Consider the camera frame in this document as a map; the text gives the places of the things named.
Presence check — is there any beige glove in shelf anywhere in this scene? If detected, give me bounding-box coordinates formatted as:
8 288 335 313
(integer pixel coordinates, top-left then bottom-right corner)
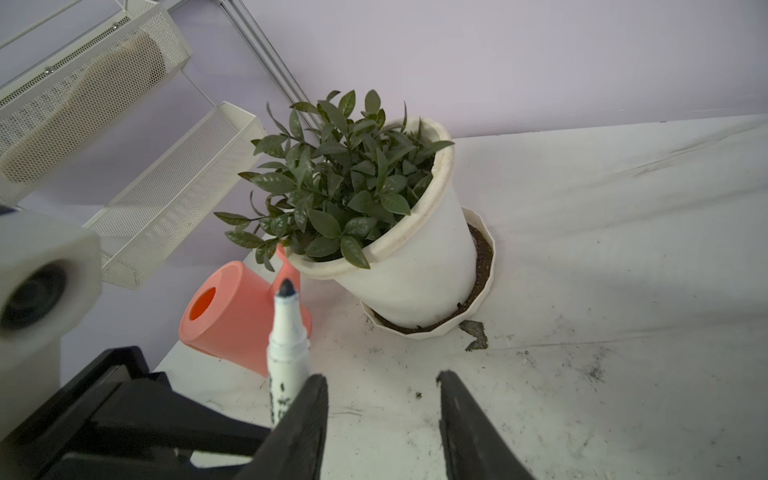
1 32 166 184

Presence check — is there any upper white mesh shelf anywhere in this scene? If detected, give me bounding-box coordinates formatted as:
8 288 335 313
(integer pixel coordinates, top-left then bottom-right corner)
1 1 191 205

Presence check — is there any potted green plant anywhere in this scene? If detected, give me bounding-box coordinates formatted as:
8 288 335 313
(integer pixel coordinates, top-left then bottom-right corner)
219 91 478 330

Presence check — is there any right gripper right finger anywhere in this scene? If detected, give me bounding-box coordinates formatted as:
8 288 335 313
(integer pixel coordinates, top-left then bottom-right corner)
437 370 534 480

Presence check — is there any lower white mesh shelf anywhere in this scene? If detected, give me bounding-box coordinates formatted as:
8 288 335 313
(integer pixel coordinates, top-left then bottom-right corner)
84 102 266 289

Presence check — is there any pink watering can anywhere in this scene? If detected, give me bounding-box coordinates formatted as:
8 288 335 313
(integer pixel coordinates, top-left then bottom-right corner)
178 247 301 376

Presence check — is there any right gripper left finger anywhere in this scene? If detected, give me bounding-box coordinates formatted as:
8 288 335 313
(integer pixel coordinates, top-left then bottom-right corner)
235 374 329 480

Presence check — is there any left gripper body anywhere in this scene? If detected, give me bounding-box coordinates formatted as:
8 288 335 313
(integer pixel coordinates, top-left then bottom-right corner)
1 346 271 479

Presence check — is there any white mesh shelf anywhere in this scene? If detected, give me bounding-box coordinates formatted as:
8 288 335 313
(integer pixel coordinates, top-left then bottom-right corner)
84 102 266 289
1 1 191 205

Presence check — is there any white plant saucer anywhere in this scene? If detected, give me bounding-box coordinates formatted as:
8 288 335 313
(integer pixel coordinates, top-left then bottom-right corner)
359 207 496 340

